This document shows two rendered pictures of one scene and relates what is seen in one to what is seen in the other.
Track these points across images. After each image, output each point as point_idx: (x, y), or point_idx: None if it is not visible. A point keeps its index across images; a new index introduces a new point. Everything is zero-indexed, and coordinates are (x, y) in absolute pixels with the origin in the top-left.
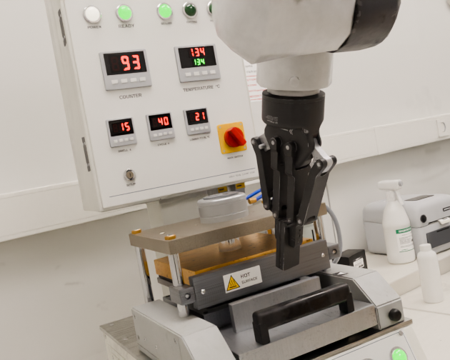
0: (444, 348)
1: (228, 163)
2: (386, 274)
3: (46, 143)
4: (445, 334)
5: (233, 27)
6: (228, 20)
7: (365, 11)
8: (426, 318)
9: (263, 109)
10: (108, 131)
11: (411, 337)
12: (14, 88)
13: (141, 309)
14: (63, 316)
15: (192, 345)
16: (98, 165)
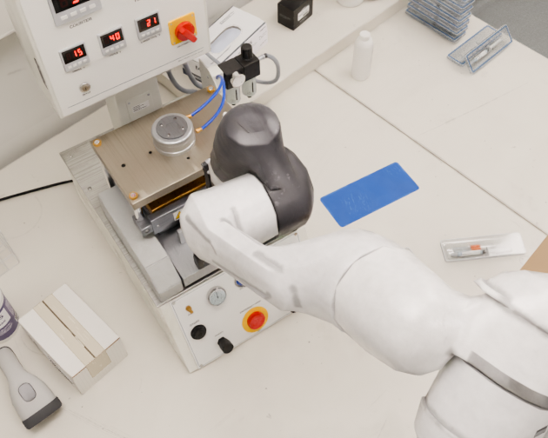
0: (344, 160)
1: (177, 50)
2: (328, 28)
3: None
4: (351, 138)
5: (194, 253)
6: (191, 249)
7: (283, 235)
8: (344, 108)
9: (212, 183)
10: (62, 61)
11: (302, 234)
12: None
13: (106, 202)
14: (10, 100)
15: (152, 274)
16: (55, 88)
